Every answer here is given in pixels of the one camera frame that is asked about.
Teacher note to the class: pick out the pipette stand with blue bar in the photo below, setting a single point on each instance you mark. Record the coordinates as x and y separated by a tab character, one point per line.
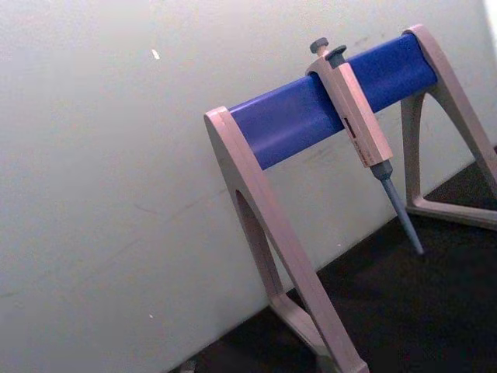
283	120

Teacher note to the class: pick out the beige pipette with grey tip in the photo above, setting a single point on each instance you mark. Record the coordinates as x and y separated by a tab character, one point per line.
361	128

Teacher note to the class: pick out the black table cloth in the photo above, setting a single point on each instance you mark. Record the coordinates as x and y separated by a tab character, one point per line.
407	311

